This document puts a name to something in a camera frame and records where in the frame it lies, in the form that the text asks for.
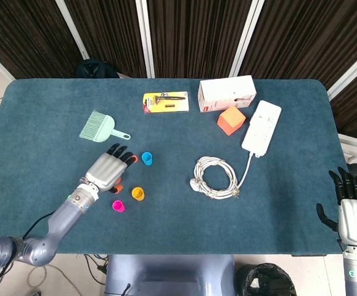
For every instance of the black trash bin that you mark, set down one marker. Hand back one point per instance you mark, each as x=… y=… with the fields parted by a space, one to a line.
x=264 y=282

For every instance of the yellow plastic cup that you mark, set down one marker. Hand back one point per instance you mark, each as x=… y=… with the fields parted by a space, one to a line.
x=138 y=194

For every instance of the light blue plastic cup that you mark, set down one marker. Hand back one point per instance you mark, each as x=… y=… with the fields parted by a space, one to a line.
x=147 y=158

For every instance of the pink plastic cup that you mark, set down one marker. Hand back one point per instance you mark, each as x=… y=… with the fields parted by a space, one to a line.
x=118 y=206

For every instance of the orange foam cube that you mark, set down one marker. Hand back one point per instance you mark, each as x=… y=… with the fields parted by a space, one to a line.
x=230 y=121

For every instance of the white power strip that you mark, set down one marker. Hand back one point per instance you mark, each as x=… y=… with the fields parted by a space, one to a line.
x=261 y=129

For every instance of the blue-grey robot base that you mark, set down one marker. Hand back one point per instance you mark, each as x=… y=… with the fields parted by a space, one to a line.
x=169 y=274

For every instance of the dark blue bag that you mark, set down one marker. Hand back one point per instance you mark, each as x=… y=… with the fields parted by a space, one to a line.
x=96 y=69

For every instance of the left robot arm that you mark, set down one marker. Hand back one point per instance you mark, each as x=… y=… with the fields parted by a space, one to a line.
x=61 y=219

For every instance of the yellow razor blister pack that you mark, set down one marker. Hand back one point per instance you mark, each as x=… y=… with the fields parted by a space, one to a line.
x=166 y=103

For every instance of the blue felt table cover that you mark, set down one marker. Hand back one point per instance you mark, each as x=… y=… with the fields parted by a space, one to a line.
x=172 y=222

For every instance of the orange plastic cup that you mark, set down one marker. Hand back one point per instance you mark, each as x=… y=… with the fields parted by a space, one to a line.
x=119 y=179

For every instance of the white cardboard box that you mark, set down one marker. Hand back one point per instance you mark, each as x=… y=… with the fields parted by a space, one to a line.
x=226 y=92

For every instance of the mint green hand brush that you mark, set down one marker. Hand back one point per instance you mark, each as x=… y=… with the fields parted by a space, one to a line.
x=99 y=128

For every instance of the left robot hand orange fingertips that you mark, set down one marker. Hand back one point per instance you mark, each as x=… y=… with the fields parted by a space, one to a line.
x=107 y=171

